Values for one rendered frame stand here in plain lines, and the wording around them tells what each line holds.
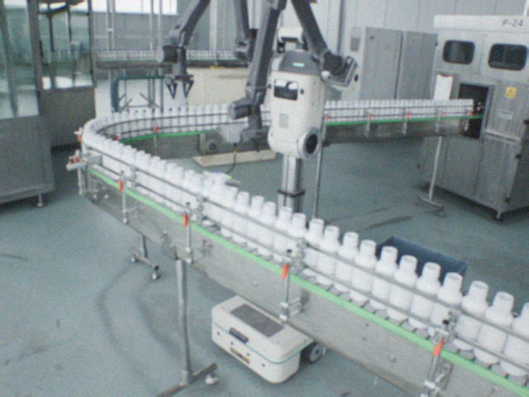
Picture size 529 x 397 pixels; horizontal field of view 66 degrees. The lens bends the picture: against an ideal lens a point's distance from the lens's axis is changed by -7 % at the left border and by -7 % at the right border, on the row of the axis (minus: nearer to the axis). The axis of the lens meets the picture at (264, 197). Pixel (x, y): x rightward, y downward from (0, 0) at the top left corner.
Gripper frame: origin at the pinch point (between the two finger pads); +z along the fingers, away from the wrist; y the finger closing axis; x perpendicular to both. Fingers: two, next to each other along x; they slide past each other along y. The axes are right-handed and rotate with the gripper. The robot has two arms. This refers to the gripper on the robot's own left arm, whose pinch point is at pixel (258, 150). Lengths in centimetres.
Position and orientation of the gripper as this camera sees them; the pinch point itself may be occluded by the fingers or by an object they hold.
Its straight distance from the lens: 176.9
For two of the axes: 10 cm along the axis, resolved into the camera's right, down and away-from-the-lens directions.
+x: 0.8, -4.0, 9.1
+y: 9.9, -0.6, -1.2
